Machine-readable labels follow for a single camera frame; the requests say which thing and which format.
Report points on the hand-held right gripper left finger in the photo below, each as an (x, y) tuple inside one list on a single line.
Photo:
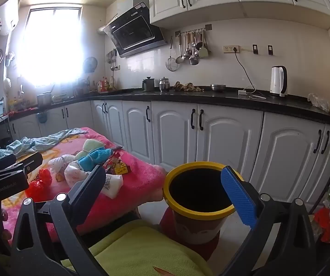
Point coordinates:
[(91, 182)]

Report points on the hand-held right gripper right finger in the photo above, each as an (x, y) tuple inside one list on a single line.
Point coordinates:
[(238, 198)]

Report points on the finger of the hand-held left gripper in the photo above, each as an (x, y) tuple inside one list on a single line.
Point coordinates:
[(2, 162), (31, 161)]

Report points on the white printed plastic bag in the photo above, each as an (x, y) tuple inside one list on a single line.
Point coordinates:
[(75, 174)]

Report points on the turquoise cloth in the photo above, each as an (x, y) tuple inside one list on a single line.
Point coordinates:
[(94, 159)]

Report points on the red plastic bag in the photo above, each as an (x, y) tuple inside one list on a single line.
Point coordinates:
[(39, 184)]

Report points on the red and yellow snack packet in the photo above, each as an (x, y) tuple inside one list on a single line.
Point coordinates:
[(118, 165)]

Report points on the yellow-rimmed black waste bin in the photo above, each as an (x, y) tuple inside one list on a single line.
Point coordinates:
[(199, 189)]

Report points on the pale blue cloth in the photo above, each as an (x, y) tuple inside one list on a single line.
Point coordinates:
[(44, 141)]

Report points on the blue hanging cup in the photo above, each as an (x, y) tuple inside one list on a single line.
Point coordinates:
[(42, 118)]

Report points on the pink printed blanket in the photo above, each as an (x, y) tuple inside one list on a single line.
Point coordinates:
[(141, 184)]

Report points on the white lower cabinets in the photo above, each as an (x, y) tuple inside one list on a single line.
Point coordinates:
[(231, 138)]

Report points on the steel cooking pot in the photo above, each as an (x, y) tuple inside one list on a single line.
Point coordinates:
[(44, 100)]

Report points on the red shopping bag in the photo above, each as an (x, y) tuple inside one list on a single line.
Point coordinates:
[(323, 224)]

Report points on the group of condiment bottles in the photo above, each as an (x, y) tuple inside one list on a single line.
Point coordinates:
[(106, 85)]

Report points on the white charger adapter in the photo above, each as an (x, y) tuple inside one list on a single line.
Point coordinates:
[(242, 92)]

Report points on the steel bowl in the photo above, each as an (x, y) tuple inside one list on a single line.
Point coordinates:
[(217, 88)]

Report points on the dark teapot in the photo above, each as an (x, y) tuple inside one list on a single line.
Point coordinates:
[(148, 84)]

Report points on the bright window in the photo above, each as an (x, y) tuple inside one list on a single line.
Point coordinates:
[(52, 43)]

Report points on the steel lidded canister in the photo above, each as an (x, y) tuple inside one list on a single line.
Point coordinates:
[(164, 84)]

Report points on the pile of ginger roots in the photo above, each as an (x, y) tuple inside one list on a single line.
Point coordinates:
[(188, 86)]

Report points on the white electric kettle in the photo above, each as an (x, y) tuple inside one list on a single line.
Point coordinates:
[(277, 82)]

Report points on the small hanging utensil rack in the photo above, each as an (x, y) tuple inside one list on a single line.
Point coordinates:
[(111, 60)]

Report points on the clear plastic bag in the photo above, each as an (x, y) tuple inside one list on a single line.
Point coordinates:
[(319, 102)]

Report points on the row of hanging utensils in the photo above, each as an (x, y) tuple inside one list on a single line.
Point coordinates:
[(193, 49)]

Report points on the black range hood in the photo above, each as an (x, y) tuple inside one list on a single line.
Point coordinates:
[(136, 31)]

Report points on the decorative wall plate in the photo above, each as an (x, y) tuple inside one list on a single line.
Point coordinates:
[(90, 64)]

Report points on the white wall socket strip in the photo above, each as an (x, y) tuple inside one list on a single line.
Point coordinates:
[(231, 49)]

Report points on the black wall hook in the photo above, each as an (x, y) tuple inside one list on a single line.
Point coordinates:
[(255, 49), (270, 50)]

